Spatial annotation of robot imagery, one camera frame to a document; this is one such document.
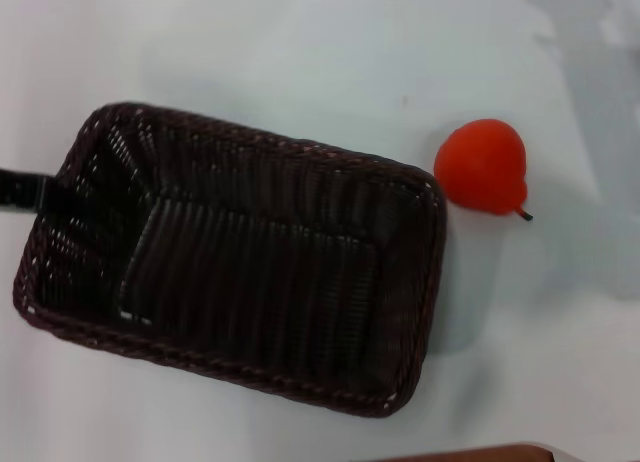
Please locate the black woven rectangular basket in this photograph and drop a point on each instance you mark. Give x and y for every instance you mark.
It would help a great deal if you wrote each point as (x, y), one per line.
(250, 282)

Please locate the brown wooden edge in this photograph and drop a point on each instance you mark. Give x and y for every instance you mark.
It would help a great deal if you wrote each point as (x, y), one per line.
(470, 454)

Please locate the red plastic pear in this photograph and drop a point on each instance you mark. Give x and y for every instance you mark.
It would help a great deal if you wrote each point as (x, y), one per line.
(475, 167)

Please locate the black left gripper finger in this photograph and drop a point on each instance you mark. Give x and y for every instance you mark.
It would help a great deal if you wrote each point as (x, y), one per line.
(25, 191)

